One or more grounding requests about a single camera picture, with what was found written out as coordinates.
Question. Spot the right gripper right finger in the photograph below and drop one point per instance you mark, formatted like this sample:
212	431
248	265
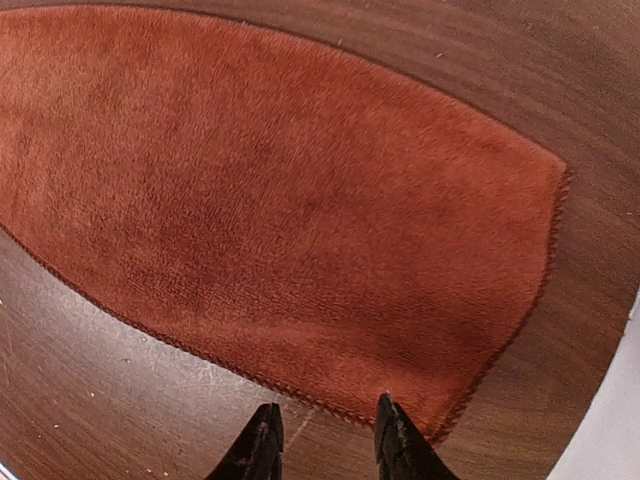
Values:
402	452

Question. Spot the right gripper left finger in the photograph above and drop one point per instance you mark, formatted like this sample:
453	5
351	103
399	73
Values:
256	452

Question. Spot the brown towel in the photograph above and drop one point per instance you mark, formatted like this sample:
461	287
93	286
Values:
315	222

